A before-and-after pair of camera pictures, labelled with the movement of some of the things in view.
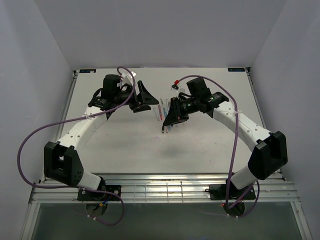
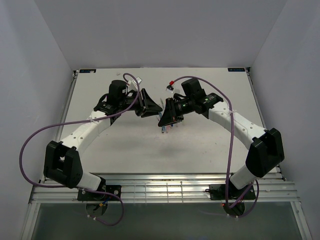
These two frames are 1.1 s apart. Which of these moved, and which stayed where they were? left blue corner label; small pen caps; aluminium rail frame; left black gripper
Moved: small pen caps
Stayed: aluminium rail frame; left black gripper; left blue corner label
